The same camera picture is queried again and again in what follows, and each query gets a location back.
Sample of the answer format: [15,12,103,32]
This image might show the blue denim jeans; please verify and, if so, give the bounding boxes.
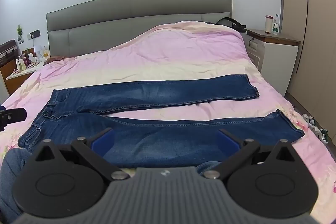
[18,73,306,169]

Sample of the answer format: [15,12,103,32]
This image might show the left nightstand with clutter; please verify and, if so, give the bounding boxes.
[0,48,51,96]

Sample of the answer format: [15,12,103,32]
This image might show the operator blue jeans leg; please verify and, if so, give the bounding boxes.
[1,148,31,223]

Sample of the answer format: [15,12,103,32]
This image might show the dark brown suitcase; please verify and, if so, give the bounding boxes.
[0,39,18,67]

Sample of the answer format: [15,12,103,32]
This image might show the white green sneaker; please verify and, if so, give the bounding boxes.
[314,126,329,145]
[302,114,316,132]

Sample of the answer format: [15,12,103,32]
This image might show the small potted green plant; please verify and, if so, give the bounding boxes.
[17,24,24,44]

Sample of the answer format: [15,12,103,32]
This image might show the white right nightstand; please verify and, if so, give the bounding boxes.
[243,28,301,96]

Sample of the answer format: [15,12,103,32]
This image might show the pink floral duvet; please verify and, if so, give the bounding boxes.
[1,21,335,223]

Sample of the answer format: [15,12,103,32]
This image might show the grey upholstered headboard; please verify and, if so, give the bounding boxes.
[46,0,233,57]

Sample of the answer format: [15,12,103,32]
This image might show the black headphones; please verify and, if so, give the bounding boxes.
[216,16,246,33]

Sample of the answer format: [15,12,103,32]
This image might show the clear plastic water bottle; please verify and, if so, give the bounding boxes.
[272,14,279,35]

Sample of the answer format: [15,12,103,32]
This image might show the white red-capped thermos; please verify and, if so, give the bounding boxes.
[264,15,273,34]

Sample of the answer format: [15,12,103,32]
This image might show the beige wardrobe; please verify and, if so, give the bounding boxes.
[282,0,335,135]

